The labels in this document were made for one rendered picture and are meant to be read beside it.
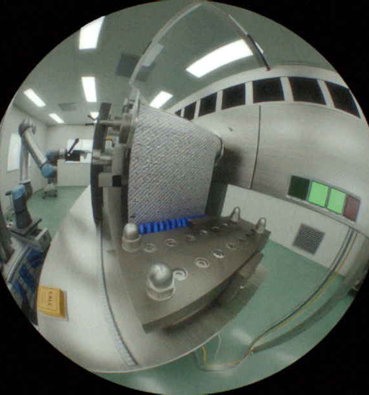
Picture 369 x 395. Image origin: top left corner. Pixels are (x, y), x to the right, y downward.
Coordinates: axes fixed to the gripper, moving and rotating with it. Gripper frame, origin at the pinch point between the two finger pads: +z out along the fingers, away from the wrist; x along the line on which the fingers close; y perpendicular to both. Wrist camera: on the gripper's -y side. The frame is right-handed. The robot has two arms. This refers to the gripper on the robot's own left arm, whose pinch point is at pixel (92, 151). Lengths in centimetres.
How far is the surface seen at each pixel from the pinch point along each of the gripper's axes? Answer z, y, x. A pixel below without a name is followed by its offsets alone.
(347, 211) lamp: 23, -10, 120
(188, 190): 17, 2, 78
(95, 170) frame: -0.6, 5.5, 40.2
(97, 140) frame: -1.0, -7.6, 38.3
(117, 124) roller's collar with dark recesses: 5.4, -14.8, 44.1
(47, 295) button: -23, 20, 81
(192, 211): 19, 8, 80
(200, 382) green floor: -12, 104, 153
